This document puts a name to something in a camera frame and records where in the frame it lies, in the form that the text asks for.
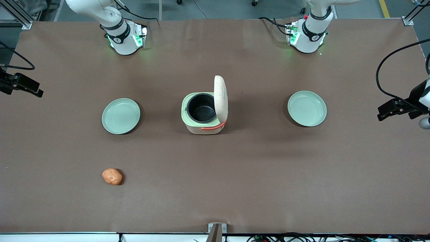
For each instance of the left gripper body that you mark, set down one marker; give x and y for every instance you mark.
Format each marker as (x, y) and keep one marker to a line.
(415, 96)

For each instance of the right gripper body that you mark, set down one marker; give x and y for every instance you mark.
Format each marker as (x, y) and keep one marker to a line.
(6, 82)

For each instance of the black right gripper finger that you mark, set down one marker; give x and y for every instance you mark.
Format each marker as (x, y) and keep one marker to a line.
(28, 81)
(36, 93)

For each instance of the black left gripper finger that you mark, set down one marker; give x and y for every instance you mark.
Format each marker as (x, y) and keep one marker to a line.
(391, 103)
(394, 112)

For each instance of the beige rice cooker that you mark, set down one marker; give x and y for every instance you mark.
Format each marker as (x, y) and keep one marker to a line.
(220, 101)

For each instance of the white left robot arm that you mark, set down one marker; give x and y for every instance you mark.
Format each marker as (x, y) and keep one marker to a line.
(310, 33)

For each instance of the pale green round plate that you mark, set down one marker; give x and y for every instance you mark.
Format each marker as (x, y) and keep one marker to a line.
(121, 116)
(307, 108)

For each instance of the orange potato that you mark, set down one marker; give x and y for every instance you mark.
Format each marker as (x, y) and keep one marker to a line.
(112, 176)

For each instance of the black inner cooking pot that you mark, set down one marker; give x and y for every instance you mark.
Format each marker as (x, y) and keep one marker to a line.
(201, 108)

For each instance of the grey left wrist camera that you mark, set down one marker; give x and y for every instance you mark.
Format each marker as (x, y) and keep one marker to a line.
(425, 123)

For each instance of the aluminium frame post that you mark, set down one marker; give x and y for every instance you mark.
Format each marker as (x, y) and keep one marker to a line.
(16, 13)
(413, 15)

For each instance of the metal table edge bracket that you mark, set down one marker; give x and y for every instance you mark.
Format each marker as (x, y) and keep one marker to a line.
(216, 232)

